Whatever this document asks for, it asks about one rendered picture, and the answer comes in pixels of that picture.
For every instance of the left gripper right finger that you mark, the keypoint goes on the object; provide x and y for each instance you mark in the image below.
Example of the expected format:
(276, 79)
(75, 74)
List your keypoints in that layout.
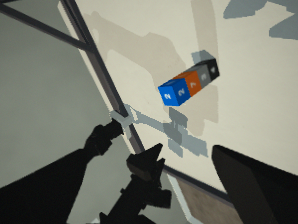
(260, 193)

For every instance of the orange block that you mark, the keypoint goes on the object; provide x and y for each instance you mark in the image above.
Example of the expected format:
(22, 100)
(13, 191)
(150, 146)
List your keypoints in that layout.
(192, 81)

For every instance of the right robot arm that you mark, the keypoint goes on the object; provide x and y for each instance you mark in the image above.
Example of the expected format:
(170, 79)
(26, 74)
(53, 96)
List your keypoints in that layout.
(97, 144)

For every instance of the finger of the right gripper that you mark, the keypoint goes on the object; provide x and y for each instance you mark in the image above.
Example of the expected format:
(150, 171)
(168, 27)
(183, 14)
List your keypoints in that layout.
(151, 154)
(159, 165)

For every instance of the blue block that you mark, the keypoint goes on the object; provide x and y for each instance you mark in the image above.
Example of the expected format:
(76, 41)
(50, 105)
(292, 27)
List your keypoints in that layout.
(174, 92)

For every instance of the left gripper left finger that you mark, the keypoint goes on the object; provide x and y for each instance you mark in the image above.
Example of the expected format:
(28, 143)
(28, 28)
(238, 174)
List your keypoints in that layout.
(47, 195)

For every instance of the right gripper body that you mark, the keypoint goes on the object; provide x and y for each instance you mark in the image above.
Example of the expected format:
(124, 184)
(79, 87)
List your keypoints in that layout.
(133, 192)

